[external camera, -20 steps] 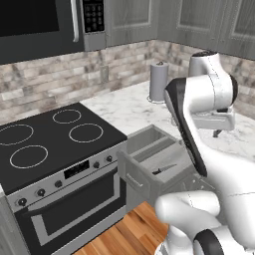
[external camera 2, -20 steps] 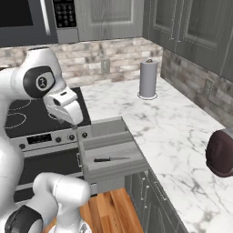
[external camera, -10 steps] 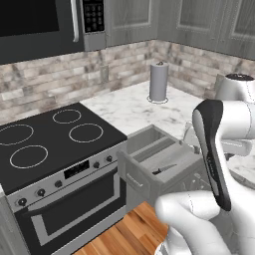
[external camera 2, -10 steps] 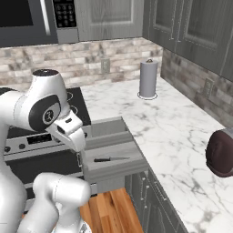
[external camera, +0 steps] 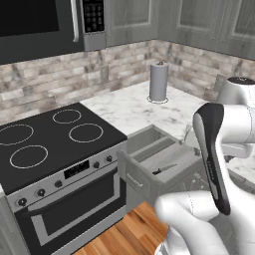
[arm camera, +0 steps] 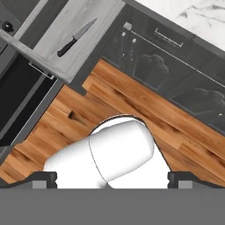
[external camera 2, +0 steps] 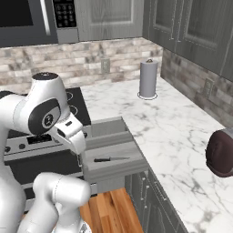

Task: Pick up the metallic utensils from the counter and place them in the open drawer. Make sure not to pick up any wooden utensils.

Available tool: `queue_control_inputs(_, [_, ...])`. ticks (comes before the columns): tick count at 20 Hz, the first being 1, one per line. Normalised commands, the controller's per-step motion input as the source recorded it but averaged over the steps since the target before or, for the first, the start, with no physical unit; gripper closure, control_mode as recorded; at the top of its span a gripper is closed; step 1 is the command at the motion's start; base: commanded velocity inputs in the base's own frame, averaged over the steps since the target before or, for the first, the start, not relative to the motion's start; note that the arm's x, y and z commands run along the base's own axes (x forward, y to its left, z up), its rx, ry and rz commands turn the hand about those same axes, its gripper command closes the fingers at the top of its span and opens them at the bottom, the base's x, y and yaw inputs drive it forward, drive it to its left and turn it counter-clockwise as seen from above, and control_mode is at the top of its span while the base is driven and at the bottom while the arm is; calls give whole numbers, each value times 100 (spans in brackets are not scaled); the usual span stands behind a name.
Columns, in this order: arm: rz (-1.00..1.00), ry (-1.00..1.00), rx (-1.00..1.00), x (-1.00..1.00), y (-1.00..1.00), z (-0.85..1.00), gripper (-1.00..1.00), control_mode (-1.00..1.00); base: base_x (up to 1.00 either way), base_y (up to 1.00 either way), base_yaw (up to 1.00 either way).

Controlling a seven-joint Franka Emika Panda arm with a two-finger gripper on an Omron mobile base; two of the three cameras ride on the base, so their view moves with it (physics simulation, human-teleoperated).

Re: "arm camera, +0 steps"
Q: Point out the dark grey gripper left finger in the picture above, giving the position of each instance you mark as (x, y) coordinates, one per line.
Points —
(41, 179)

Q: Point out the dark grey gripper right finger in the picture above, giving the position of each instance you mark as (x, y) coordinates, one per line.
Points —
(184, 178)

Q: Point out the dark grey closed drawer front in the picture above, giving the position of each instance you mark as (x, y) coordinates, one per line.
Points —
(187, 49)

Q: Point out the open light grey wooden drawer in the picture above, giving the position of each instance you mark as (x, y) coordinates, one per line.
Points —
(73, 35)

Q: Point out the white rounded cylinder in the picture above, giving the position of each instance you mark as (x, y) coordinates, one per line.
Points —
(120, 149)

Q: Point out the wide dark grey cupboard door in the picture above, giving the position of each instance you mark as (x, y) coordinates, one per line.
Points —
(158, 67)

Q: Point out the narrow dark grey cupboard door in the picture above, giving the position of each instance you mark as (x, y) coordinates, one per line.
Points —
(115, 47)

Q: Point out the black round knob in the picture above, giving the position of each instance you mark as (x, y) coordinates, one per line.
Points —
(8, 26)

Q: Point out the small grey square block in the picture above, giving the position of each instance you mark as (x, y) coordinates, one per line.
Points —
(127, 26)

